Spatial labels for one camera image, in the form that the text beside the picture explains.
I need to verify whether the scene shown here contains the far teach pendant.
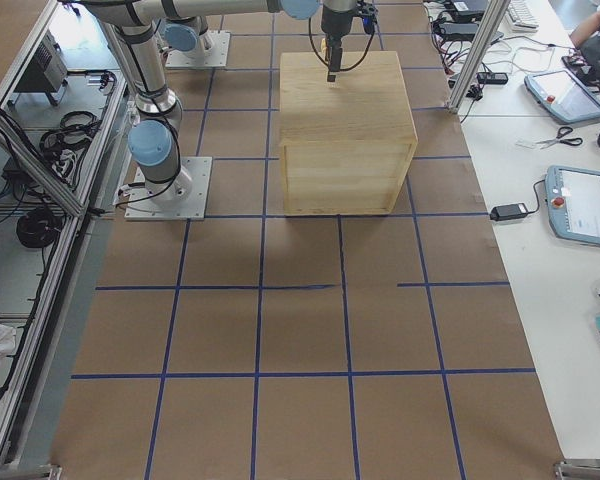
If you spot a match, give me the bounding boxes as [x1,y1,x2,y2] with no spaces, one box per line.
[524,69,600,124]

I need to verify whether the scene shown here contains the wooden drawer cabinet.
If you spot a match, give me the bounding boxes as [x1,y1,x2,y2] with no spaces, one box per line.
[279,51,418,216]

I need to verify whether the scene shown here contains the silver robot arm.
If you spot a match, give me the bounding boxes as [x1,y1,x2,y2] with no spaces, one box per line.
[82,0,377,118]
[161,16,214,56]

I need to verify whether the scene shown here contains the black power adapter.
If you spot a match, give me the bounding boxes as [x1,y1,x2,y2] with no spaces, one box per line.
[489,203,529,222]

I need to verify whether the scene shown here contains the aluminium frame post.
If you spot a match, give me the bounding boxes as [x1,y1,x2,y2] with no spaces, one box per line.
[447,0,510,113]

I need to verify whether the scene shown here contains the near teach pendant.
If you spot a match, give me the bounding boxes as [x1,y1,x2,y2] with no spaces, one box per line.
[545,165,600,246]

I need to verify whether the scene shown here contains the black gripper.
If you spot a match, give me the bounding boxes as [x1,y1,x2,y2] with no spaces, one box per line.
[321,0,376,82]

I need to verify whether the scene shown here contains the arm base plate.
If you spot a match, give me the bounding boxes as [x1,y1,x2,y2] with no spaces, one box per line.
[164,28,231,70]
[124,157,213,221]

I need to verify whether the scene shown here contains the black handled scissors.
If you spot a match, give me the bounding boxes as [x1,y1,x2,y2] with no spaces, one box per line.
[536,126,583,149]

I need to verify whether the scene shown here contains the teach pendant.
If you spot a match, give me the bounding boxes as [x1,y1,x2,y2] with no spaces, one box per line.
[524,69,600,124]
[545,165,600,246]

